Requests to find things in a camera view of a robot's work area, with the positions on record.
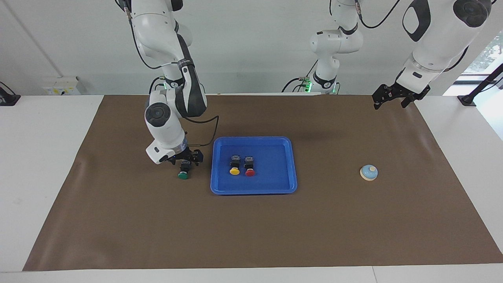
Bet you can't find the white wall socket box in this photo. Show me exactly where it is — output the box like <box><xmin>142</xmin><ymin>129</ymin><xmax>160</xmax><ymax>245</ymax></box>
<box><xmin>42</xmin><ymin>76</ymin><xmax>82</xmax><ymax>96</ymax></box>

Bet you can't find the light blue desk bell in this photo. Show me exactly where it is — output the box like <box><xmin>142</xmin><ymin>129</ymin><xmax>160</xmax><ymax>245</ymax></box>
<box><xmin>360</xmin><ymin>164</ymin><xmax>378</xmax><ymax>182</ymax></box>

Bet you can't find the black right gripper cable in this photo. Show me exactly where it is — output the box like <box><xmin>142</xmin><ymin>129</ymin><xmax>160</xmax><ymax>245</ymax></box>
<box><xmin>185</xmin><ymin>115</ymin><xmax>220</xmax><ymax>148</ymax></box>

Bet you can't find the black angled stand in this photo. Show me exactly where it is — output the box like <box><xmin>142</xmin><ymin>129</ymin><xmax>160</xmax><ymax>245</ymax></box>
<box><xmin>457</xmin><ymin>63</ymin><xmax>503</xmax><ymax>107</ymax></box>

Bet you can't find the blue plastic tray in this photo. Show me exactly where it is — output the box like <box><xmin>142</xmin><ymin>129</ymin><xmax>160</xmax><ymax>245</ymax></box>
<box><xmin>210</xmin><ymin>136</ymin><xmax>298</xmax><ymax>195</ymax></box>

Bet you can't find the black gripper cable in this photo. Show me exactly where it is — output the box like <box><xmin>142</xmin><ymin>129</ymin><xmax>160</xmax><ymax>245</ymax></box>
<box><xmin>185</xmin><ymin>115</ymin><xmax>220</xmax><ymax>148</ymax></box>
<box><xmin>356</xmin><ymin>0</ymin><xmax>401</xmax><ymax>29</ymax></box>

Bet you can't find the window with greenery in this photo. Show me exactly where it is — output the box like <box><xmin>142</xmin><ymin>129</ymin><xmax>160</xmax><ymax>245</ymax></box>
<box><xmin>456</xmin><ymin>31</ymin><xmax>503</xmax><ymax>85</ymax></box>

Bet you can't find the black table clamp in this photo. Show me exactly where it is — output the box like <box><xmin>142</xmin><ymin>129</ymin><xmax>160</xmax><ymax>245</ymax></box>
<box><xmin>0</xmin><ymin>81</ymin><xmax>21</xmax><ymax>107</ymax></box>

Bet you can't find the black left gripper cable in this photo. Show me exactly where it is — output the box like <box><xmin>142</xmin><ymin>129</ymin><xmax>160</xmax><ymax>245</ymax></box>
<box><xmin>356</xmin><ymin>0</ymin><xmax>401</xmax><ymax>29</ymax></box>

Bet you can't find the brown table mat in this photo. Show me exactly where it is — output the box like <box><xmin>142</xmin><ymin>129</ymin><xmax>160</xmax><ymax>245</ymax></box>
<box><xmin>23</xmin><ymin>94</ymin><xmax>503</xmax><ymax>272</ymax></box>

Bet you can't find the black arm base cable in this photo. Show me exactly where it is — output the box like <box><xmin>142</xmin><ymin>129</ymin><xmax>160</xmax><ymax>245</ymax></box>
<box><xmin>281</xmin><ymin>59</ymin><xmax>319</xmax><ymax>93</ymax></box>
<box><xmin>149</xmin><ymin>76</ymin><xmax>165</xmax><ymax>95</ymax></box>

